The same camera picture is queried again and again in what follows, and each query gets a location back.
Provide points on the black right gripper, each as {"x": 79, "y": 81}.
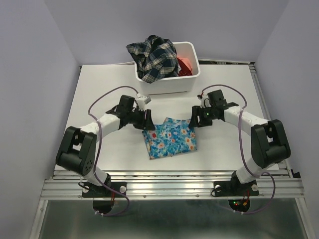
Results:
{"x": 196, "y": 110}

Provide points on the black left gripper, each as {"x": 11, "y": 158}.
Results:
{"x": 146, "y": 124}

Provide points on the blue floral skirt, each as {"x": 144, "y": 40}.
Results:
{"x": 170, "y": 138}

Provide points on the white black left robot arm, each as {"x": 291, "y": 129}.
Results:
{"x": 77, "y": 151}

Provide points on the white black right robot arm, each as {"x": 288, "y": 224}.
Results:
{"x": 268, "y": 140}

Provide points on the red polka dot skirt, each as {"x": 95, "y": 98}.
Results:
{"x": 184, "y": 72}

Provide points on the pink orange skirt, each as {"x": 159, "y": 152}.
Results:
{"x": 184, "y": 62}

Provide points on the navy plaid skirt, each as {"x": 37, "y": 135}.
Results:
{"x": 156, "y": 58}

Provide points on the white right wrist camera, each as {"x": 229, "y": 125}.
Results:
{"x": 204, "y": 100}

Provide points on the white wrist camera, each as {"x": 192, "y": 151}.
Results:
{"x": 142, "y": 101}
{"x": 204, "y": 100}

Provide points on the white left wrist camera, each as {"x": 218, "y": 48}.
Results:
{"x": 142, "y": 101}

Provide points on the aluminium table frame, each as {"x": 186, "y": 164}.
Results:
{"x": 171, "y": 197}

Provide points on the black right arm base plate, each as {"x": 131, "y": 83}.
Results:
{"x": 234, "y": 190}

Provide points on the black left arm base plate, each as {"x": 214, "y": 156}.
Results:
{"x": 92, "y": 191}

